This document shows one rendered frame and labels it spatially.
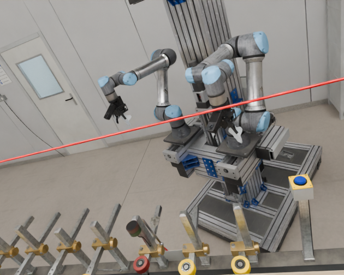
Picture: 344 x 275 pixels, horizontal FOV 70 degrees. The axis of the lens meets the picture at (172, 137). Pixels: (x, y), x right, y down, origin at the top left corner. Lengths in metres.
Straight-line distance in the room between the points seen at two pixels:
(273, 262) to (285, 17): 2.73
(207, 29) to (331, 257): 1.33
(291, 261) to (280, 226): 0.72
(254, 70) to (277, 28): 2.06
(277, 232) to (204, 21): 1.58
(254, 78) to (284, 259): 0.94
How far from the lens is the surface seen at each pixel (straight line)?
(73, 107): 4.51
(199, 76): 1.15
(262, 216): 2.26
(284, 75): 3.66
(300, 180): 1.06
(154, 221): 1.58
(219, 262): 1.51
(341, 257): 1.50
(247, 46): 1.43
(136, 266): 1.41
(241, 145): 1.56
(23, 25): 4.39
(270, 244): 2.10
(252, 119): 1.43
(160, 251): 1.45
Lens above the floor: 1.98
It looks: 29 degrees down
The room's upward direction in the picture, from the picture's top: 23 degrees counter-clockwise
